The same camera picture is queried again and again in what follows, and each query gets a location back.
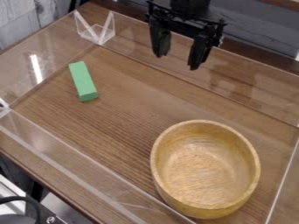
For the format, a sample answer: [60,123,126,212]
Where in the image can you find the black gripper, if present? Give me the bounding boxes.
[147,0,227,70]

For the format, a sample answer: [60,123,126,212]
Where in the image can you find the green rectangular block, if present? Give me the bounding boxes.
[70,61,99,102]

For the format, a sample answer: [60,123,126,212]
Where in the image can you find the light wooden bowl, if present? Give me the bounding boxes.
[150,120,262,220]

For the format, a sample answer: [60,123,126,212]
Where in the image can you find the clear acrylic enclosure wall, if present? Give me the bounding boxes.
[0,9,299,224]

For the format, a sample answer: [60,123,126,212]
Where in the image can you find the black metal bracket with bolt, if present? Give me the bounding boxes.
[24,202,70,224]

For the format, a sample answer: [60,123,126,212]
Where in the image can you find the black cable lower left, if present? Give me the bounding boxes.
[0,195,43,224]

